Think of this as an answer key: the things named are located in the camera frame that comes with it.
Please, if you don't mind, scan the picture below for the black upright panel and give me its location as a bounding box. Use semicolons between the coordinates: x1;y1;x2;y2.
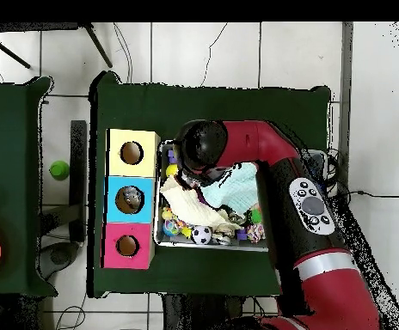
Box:
69;119;88;243

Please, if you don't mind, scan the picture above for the dark green table cloth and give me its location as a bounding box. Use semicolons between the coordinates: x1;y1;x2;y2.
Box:
87;70;332;299

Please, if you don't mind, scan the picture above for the shallow mesh bin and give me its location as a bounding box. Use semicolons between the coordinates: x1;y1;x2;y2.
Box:
152;139;328;254

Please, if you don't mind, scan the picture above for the green cloth side table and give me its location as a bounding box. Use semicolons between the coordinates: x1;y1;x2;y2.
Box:
0;76;58;299

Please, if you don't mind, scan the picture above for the small soccer ball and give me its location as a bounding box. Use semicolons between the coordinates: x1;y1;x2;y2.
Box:
190;224;213;246

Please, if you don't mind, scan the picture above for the wooden box with three holes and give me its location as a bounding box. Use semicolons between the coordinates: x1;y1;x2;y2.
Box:
101;128;162;270

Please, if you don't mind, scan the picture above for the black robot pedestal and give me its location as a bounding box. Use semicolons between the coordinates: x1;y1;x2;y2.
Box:
161;293;255;330

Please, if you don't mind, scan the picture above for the clear plastic water bottle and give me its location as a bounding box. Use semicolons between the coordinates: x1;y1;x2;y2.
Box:
120;186;144;211

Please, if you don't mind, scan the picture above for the grey stand base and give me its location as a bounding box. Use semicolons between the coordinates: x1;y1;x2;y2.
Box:
38;241;81;280

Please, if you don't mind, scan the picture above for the black floor cable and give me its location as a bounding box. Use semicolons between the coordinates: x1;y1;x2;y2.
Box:
336;189;399;199

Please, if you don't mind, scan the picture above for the cream waffle cloth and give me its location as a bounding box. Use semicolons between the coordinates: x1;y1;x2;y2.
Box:
160;174;242;231

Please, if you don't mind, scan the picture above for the black metal frame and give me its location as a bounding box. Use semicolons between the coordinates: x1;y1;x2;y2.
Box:
0;21;114;70

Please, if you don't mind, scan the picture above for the globe print ball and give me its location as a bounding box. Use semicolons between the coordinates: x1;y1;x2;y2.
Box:
162;218;182;237

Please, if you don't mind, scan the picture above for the mint green waffle cloth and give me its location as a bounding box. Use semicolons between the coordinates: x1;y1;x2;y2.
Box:
199;162;260;214

